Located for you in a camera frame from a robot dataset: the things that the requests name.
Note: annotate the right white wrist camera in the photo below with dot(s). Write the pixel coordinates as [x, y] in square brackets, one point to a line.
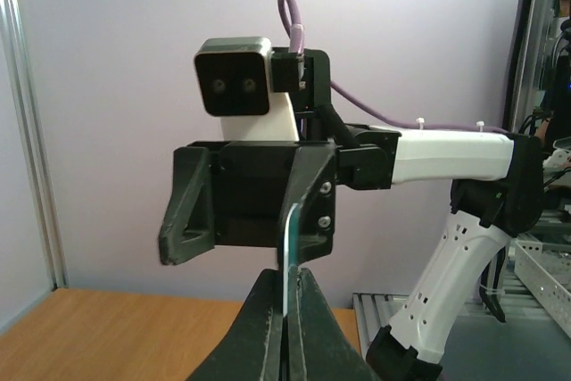
[236, 83]

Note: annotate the white perforated basket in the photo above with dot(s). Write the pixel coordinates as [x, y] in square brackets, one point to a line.
[544, 269]

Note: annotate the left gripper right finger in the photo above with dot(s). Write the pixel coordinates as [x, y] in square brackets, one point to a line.
[317, 348]

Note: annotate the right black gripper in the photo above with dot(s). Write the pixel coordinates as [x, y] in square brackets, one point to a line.
[239, 193]

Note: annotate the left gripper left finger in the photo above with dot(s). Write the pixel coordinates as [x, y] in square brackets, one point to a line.
[251, 349]

